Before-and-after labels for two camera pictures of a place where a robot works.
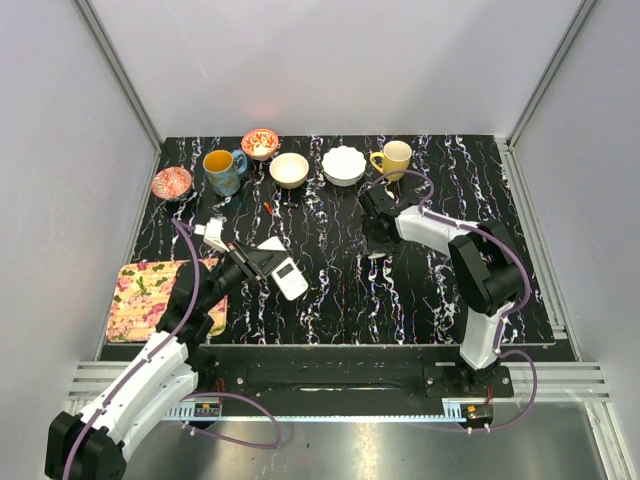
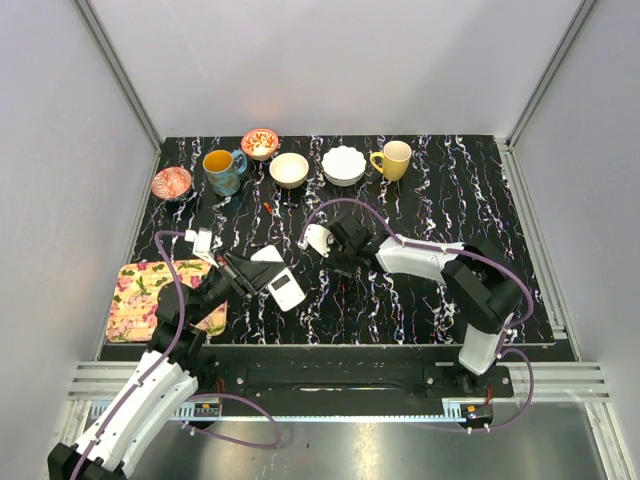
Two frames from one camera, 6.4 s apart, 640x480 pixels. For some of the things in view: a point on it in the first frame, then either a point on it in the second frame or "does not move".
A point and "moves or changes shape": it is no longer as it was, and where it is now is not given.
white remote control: (289, 279) moves or changes shape
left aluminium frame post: (125, 83) does not move
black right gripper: (367, 224) → (345, 269)
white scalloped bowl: (343, 166) does not move
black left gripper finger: (263, 261) → (264, 273)
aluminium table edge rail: (559, 380) does not move
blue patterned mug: (223, 169) does not move
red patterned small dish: (172, 182) does not move
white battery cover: (272, 243) moves or changes shape
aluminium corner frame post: (505, 145) does not move
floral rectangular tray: (142, 294) does not move
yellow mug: (395, 158) does not move
